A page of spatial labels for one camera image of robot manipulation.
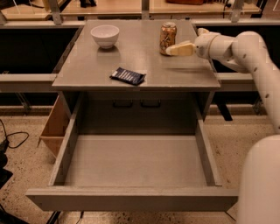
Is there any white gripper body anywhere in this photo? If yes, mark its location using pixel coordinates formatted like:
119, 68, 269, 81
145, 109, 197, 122
194, 31, 220, 60

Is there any orange patterned drink can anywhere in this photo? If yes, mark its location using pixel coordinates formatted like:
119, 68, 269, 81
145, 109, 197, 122
159, 22, 177, 55

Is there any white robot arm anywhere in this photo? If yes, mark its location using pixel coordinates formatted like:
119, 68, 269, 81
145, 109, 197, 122
165, 28, 280, 224

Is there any grey cabinet with top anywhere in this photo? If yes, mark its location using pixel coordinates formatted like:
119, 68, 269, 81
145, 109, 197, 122
52, 20, 220, 134

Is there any open grey top drawer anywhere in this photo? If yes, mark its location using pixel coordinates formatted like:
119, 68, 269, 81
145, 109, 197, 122
25, 99, 240, 213

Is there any dark blue snack packet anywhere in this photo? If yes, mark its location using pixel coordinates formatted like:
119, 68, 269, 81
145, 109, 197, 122
110, 67, 145, 86

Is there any white ceramic bowl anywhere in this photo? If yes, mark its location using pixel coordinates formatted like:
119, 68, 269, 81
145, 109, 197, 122
90, 24, 120, 49

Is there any wooden back table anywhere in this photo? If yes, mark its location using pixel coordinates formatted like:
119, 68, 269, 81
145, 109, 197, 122
0, 0, 261, 21

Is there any right grey metal rail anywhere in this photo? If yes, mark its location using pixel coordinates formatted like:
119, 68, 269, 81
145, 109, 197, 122
217, 73, 256, 92

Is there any grey metal rail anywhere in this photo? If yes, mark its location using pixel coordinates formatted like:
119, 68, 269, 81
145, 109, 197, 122
217, 73, 256, 92
0, 73, 56, 93

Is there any left grey metal rail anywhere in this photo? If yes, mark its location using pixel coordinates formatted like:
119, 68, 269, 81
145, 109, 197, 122
0, 73, 56, 93

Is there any black floor cable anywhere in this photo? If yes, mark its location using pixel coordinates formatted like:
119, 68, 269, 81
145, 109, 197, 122
0, 119, 30, 150

